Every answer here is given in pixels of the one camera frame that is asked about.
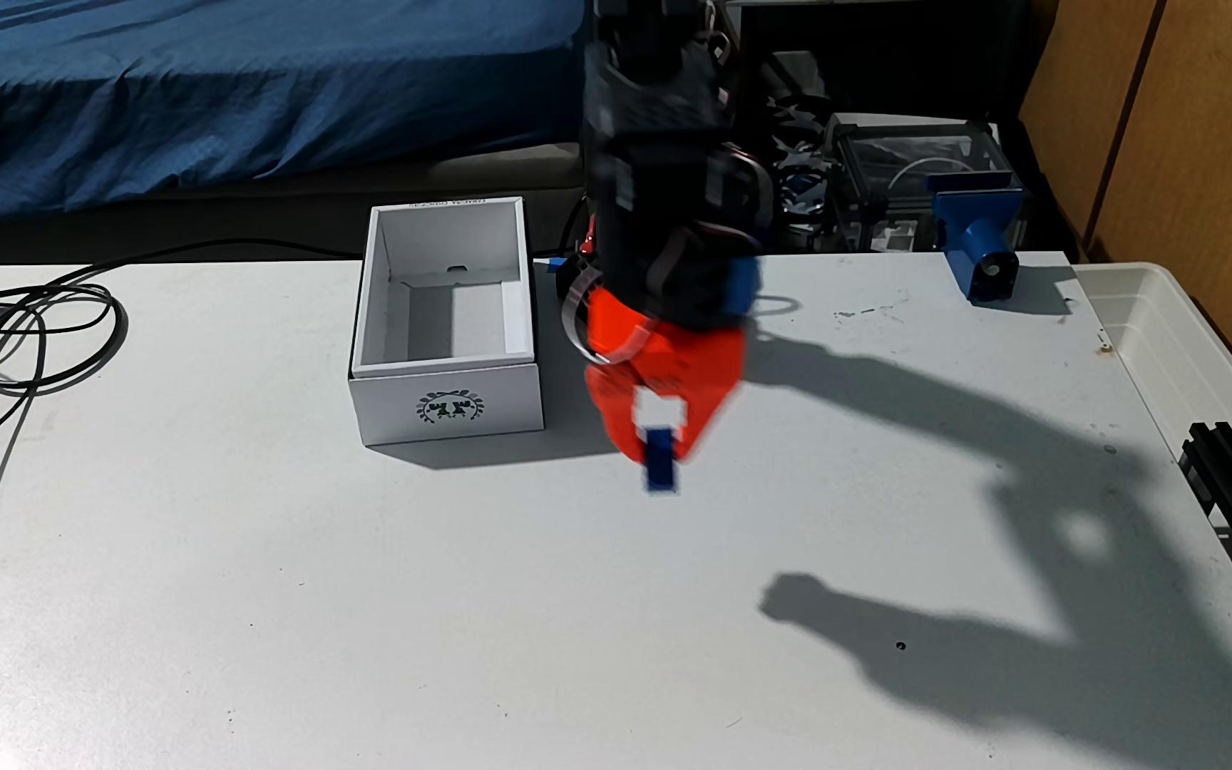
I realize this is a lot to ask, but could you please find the small blue brick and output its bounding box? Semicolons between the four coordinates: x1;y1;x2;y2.
645;426;679;496

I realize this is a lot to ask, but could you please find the white cardboard box with emblem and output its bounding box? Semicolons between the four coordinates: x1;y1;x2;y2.
347;195;547;448

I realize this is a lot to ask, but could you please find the clear plastic case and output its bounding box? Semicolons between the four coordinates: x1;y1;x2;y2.
823;112;1024;254

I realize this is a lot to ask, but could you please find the blue printed clamp part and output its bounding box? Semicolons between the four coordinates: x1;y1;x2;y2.
928;171;1030;305

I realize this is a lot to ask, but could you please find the white plastic bin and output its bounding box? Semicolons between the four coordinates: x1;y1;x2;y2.
1072;261;1232;504

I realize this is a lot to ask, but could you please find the bed with blue sheet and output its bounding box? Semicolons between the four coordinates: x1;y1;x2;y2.
0;0;592;267

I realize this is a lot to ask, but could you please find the wooden cabinet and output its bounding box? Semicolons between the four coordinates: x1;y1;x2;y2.
1016;0;1232;429

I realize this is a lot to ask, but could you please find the black cable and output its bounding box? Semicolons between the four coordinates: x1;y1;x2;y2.
0;237;363;622

